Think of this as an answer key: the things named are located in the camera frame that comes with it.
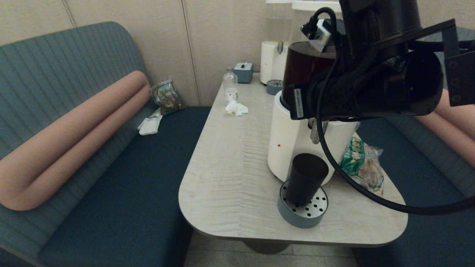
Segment black plastic cup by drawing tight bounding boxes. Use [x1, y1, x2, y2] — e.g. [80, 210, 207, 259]
[286, 153, 330, 207]

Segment round grey drip tray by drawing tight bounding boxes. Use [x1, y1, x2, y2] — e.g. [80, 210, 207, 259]
[277, 180, 329, 229]
[266, 79, 283, 95]

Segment green white snack bag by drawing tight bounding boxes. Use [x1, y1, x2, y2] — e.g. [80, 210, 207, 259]
[336, 132, 384, 198]

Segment dark tea beverage dispenser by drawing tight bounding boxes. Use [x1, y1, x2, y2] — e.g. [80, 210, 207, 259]
[267, 0, 361, 186]

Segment clear water beverage dispenser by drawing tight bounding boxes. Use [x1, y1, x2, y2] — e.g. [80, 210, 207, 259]
[260, 0, 294, 85]

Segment grey blue tissue box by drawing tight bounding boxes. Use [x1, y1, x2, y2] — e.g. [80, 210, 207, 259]
[234, 62, 253, 83]

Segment crumpled white tissue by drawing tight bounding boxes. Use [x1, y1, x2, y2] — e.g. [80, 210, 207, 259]
[225, 100, 249, 116]

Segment pink right bolster cushion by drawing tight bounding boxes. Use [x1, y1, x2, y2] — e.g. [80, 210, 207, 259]
[416, 89, 475, 167]

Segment pink bolster cushion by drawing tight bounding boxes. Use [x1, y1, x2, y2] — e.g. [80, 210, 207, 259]
[0, 70, 151, 211]
[416, 89, 475, 167]

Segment clear plastic bottle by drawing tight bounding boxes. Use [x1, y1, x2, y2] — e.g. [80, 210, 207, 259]
[223, 67, 238, 102]

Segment teal right booth bench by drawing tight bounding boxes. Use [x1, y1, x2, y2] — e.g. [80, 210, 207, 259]
[353, 26, 475, 267]

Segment teal booth bench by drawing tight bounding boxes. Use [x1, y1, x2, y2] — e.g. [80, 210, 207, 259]
[0, 21, 212, 267]
[353, 26, 475, 267]

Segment brown green snack bag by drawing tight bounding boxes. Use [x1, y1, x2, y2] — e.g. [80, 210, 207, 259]
[150, 79, 184, 116]

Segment white napkin pack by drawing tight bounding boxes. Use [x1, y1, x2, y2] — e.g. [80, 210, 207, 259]
[137, 108, 163, 136]

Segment teal left booth bench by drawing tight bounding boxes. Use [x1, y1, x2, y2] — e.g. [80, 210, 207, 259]
[0, 21, 212, 267]

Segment pink left bolster cushion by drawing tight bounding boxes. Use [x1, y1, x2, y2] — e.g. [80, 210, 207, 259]
[0, 70, 151, 211]

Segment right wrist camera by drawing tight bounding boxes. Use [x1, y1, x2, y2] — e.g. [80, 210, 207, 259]
[301, 18, 333, 52]

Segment black right camera cable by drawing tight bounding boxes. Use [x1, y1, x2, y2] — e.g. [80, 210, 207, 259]
[308, 7, 475, 215]

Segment bronze table pedestal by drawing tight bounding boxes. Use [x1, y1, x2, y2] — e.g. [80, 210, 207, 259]
[242, 240, 292, 255]

